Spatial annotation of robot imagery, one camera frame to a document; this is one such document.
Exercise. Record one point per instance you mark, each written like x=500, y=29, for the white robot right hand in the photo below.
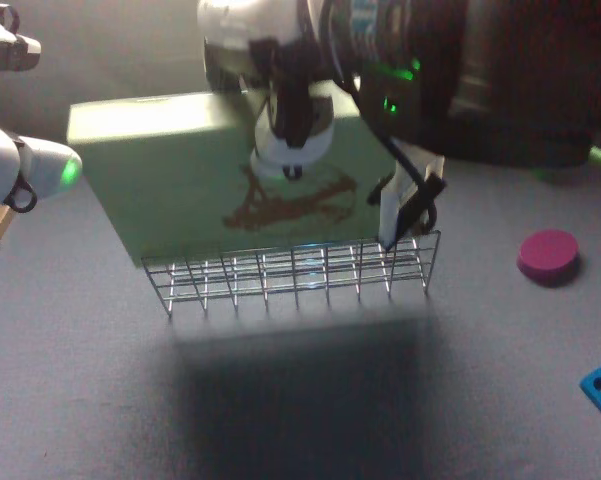
x=240, y=30

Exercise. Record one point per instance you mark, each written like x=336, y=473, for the grey table cloth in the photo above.
x=80, y=350

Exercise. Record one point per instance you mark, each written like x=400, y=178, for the pink round block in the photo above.
x=547, y=252

